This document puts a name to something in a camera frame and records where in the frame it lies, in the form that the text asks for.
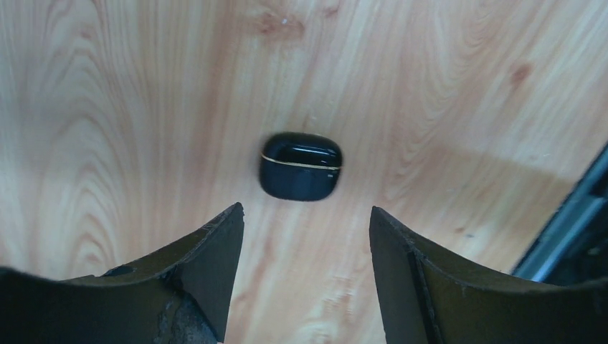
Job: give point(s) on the black earbud charging case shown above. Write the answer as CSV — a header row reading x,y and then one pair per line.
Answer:
x,y
299,166

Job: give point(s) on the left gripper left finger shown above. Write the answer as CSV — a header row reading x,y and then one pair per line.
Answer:
x,y
180,293

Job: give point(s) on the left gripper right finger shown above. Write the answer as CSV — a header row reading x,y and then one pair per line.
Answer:
x,y
429,294

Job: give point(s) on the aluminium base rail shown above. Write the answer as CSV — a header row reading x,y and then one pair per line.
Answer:
x,y
572,247

